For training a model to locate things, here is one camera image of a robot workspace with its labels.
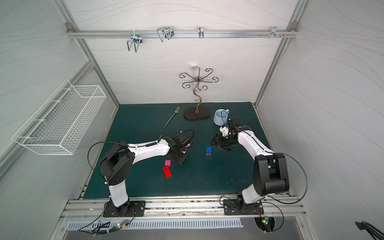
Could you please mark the brown metal mug tree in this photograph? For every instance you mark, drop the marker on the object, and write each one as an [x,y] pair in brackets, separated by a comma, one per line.
[198,112]

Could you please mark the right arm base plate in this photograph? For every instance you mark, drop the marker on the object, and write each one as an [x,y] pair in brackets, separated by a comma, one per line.
[233,207]

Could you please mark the white vent strip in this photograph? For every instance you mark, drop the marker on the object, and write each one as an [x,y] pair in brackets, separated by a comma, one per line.
[157,224]

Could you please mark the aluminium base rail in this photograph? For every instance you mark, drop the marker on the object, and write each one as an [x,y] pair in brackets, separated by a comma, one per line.
[203,206]

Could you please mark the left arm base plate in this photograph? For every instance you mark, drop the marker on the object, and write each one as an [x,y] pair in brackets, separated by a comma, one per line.
[129,209]

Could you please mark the silver metal fork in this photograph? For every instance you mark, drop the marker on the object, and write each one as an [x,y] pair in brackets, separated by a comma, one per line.
[175,112]

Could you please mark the metal hook right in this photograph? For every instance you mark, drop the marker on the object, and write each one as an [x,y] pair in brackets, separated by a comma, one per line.
[273,34]

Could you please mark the white wire basket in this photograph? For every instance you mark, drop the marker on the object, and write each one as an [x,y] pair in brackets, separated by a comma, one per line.
[59,125]

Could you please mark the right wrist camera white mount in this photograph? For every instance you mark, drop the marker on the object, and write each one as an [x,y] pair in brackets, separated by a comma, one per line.
[225,131]

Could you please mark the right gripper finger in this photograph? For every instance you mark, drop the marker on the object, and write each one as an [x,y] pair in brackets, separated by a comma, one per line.
[216,140]
[225,147]

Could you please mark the red long lego brick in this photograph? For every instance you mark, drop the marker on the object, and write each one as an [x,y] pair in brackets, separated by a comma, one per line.
[167,171]

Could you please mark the blue square lego brick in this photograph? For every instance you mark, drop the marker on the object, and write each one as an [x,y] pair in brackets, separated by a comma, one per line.
[208,149]

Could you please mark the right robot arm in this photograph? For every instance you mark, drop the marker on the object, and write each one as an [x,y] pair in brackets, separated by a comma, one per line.
[270,172]

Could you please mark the metal double hook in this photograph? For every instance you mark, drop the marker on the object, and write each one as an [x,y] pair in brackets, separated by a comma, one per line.
[134,42]
[165,33]

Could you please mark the metal double hook left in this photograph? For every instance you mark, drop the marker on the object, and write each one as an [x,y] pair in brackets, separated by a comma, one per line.
[134,42]

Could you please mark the small metal hook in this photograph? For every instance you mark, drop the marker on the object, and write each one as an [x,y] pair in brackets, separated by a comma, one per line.
[201,32]

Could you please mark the light blue mug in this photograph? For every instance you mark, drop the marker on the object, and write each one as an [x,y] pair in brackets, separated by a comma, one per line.
[221,117]

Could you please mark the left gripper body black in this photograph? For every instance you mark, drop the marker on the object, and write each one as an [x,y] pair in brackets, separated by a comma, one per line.
[182,151]

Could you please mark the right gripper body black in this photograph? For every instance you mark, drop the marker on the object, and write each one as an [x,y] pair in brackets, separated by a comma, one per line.
[223,142]

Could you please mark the metal double hook middle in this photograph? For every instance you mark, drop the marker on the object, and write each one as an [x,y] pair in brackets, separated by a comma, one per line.
[165,33]

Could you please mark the aluminium top rail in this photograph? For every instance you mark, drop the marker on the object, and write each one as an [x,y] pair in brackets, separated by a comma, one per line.
[179,34]

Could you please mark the pink square lego brick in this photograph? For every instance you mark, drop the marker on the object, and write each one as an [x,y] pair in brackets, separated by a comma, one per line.
[167,163]

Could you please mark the black stand corner object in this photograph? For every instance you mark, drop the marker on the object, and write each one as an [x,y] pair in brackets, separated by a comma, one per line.
[374,232]

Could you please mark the green table mat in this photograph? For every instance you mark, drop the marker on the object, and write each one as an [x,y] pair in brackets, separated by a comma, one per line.
[221,173]

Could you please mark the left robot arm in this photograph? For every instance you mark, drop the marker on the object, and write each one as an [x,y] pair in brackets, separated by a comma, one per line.
[117,163]

